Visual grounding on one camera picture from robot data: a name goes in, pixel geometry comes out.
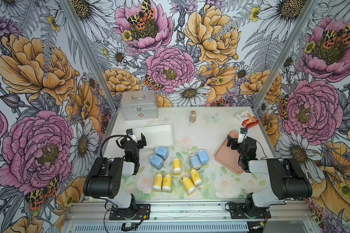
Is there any blue sharpener with white nozzle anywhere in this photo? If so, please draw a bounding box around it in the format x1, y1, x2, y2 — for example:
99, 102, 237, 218
189, 153, 201, 170

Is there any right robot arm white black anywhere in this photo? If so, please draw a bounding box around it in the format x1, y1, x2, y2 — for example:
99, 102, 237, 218
225, 135, 312, 220

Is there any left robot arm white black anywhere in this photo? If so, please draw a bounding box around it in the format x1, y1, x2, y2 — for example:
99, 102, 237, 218
83, 129, 147, 220

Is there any red white cardboard box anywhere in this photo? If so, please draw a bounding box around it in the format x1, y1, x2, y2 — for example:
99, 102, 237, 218
236, 110, 259, 129

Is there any pink rectangular tray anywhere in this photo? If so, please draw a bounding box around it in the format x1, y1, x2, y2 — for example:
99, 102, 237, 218
215, 137, 244, 174

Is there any white rectangular tray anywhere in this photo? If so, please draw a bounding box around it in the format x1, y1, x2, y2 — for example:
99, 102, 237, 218
133, 124, 175, 150

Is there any silver aluminium first aid case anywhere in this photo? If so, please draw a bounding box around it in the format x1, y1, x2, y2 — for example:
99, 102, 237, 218
121, 90, 158, 120

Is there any yellow sharpener centre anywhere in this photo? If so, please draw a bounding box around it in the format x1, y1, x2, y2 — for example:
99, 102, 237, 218
173, 157, 182, 175

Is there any yellow sharpener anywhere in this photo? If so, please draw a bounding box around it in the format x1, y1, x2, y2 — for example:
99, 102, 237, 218
153, 173, 163, 192
189, 169, 203, 186
162, 173, 173, 192
173, 157, 182, 175
179, 176, 195, 195

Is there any yellow sharpener far left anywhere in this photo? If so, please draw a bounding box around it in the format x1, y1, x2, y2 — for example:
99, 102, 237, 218
153, 173, 163, 192

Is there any small glass bottle brown cap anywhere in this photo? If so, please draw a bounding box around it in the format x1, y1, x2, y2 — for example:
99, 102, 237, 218
189, 111, 196, 123

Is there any yellow sharpener right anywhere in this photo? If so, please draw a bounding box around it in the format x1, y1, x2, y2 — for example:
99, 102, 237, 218
189, 169, 203, 186

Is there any yellow sharpener lower middle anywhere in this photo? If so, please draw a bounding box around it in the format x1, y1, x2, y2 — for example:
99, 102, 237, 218
179, 176, 195, 195

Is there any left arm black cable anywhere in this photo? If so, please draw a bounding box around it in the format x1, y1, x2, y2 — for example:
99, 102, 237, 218
99, 134, 132, 159

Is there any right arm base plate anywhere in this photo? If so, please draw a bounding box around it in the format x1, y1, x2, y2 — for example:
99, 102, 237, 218
225, 202, 272, 219

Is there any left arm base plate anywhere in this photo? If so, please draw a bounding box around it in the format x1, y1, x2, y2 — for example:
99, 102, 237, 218
109, 203, 151, 220

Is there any aluminium front rail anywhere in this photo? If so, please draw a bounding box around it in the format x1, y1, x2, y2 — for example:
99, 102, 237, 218
65, 200, 312, 224

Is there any white vented cable duct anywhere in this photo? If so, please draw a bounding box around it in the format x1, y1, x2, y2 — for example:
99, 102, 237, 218
69, 222, 249, 233

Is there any left aluminium corner post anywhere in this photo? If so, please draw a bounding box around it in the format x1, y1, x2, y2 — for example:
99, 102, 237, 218
60, 1, 117, 114

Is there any aluminium corner post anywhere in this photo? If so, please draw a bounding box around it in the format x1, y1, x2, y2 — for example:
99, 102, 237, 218
251, 0, 319, 112
60, 1, 117, 114

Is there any right aluminium corner post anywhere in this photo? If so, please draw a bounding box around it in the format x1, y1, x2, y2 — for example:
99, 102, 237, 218
251, 0, 319, 112

